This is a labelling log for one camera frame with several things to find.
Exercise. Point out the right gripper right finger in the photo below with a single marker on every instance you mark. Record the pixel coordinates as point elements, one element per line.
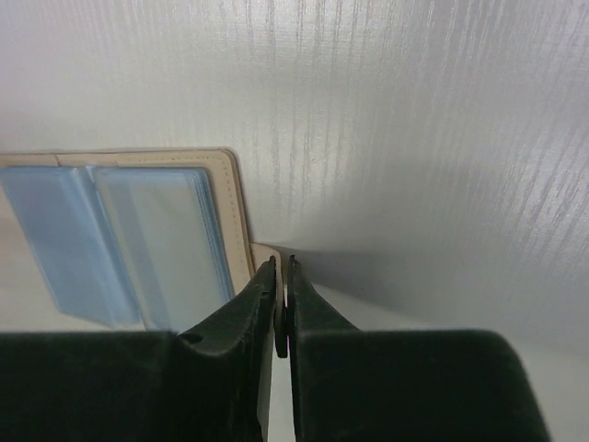
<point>355,385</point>

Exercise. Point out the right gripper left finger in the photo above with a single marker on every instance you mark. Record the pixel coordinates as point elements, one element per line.
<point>209,383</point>

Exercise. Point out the beige card holder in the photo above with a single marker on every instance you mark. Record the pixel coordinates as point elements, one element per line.
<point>157,239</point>

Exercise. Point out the black credit card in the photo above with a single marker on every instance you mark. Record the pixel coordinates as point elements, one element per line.
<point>280,326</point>

